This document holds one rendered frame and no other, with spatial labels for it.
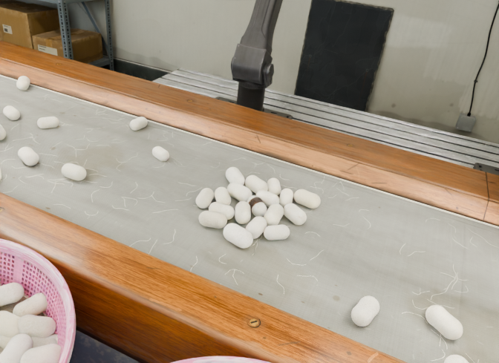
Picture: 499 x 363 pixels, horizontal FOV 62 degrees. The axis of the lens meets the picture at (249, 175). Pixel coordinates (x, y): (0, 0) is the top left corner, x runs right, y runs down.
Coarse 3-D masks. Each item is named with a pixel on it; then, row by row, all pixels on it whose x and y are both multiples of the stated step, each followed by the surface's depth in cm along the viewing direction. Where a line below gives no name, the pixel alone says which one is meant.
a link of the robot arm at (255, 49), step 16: (256, 0) 89; (272, 0) 88; (256, 16) 88; (272, 16) 88; (256, 32) 88; (272, 32) 90; (240, 48) 89; (256, 48) 88; (240, 64) 88; (256, 64) 87; (256, 80) 89
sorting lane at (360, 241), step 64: (64, 128) 68; (128, 128) 70; (64, 192) 53; (128, 192) 55; (192, 192) 56; (320, 192) 60; (384, 192) 61; (192, 256) 46; (256, 256) 47; (320, 256) 48; (384, 256) 49; (448, 256) 50; (320, 320) 40; (384, 320) 41
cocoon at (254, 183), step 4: (252, 176) 57; (248, 180) 57; (252, 180) 57; (256, 180) 57; (260, 180) 57; (248, 184) 57; (252, 184) 57; (256, 184) 56; (260, 184) 56; (264, 184) 56; (248, 188) 58; (252, 188) 57; (256, 188) 56; (260, 188) 56; (264, 188) 56; (256, 192) 56
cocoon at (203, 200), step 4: (208, 188) 54; (200, 192) 53; (204, 192) 53; (208, 192) 53; (212, 192) 54; (200, 196) 52; (204, 196) 52; (208, 196) 53; (212, 196) 54; (196, 200) 53; (200, 200) 52; (204, 200) 52; (208, 200) 53; (200, 204) 52; (204, 204) 52; (208, 204) 53
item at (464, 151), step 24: (192, 72) 120; (216, 96) 106; (264, 96) 110; (288, 96) 112; (312, 120) 100; (336, 120) 101; (360, 120) 103; (384, 120) 104; (384, 144) 92; (408, 144) 94; (432, 144) 95; (456, 144) 97; (480, 144) 98
